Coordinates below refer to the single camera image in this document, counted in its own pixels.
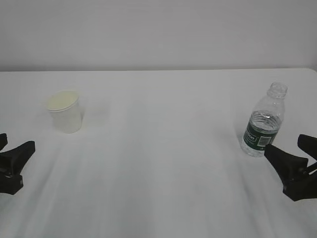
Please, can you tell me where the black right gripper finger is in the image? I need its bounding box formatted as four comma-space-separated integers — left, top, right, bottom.
264, 144, 308, 183
298, 134, 317, 160

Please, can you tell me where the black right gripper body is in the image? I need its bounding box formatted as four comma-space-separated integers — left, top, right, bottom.
283, 172, 317, 201

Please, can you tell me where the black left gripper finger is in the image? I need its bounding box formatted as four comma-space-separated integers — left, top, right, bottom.
0, 141, 35, 177
0, 133, 7, 150

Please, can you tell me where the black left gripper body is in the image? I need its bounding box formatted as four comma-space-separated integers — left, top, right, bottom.
0, 174, 23, 195

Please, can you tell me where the clear water bottle green label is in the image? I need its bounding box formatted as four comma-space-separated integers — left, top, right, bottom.
241, 82, 288, 157

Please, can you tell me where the white paper cup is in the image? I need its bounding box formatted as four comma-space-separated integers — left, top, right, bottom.
47, 90, 82, 134

